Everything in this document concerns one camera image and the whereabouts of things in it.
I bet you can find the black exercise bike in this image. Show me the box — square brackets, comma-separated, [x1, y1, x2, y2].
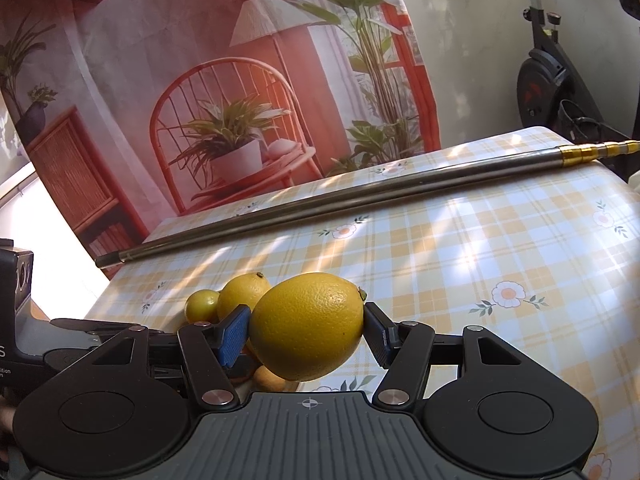
[480, 0, 640, 171]

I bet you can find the yellow lemon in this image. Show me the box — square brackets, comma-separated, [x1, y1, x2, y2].
[248, 272, 366, 382]
[216, 271, 273, 323]

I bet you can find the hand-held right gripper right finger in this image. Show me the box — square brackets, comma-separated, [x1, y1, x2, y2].
[363, 301, 531, 409]

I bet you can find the yellow plaid floral tablecloth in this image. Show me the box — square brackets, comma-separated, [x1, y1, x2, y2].
[82, 126, 640, 480]

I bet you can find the printed room backdrop cloth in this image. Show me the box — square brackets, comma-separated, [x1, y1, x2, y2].
[0, 0, 441, 267]

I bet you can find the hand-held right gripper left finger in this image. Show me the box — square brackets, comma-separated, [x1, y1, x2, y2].
[87, 304, 252, 409]

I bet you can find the small round yellow citrus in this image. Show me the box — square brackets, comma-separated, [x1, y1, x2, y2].
[185, 289, 221, 323]

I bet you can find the small orange tangerine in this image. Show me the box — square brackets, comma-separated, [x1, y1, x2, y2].
[252, 365, 300, 393]

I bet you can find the long metal pole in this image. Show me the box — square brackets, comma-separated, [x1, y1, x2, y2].
[95, 141, 640, 268]

